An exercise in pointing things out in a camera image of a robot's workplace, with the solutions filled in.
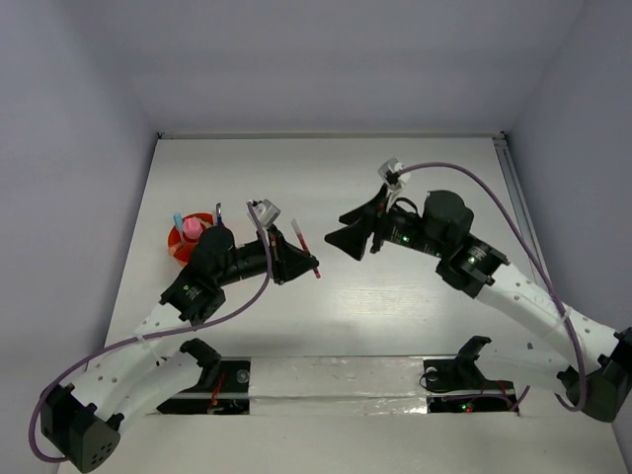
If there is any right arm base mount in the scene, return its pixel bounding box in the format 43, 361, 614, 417
419, 336, 517, 414

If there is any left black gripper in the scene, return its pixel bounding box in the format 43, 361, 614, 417
215, 224, 317, 286

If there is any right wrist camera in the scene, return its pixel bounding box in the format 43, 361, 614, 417
378, 158, 410, 198

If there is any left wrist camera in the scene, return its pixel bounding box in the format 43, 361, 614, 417
247, 199, 280, 232

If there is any orange pen holder cup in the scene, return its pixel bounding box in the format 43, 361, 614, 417
167, 212, 214, 267

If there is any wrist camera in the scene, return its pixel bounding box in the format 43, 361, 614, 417
378, 158, 410, 198
247, 199, 280, 232

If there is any blue ballpoint pen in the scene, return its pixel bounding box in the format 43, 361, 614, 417
214, 202, 224, 227

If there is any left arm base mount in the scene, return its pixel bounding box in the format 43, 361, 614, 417
157, 339, 251, 416

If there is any red gel pen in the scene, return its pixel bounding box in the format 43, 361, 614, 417
290, 218, 322, 279

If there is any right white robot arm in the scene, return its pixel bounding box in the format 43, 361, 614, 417
324, 187, 631, 423

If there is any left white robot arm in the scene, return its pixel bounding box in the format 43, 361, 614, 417
28, 225, 319, 473

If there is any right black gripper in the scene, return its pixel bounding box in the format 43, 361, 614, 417
324, 182, 448, 260

